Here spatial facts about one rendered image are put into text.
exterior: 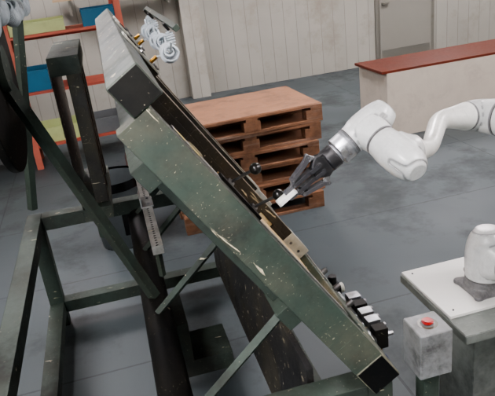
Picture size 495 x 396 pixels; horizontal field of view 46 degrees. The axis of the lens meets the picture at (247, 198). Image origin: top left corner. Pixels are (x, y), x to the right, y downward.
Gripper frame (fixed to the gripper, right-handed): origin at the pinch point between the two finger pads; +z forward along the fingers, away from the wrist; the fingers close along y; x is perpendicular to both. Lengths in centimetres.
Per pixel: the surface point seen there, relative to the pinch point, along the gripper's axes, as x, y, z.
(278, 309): -9.8, 23.0, 25.3
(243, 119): 291, 74, -15
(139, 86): -18, -58, 9
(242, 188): 56, 13, 11
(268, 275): -17.6, 6.1, 18.9
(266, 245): -17.6, -1.7, 13.2
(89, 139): 138, -27, 56
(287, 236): 56, 44, 11
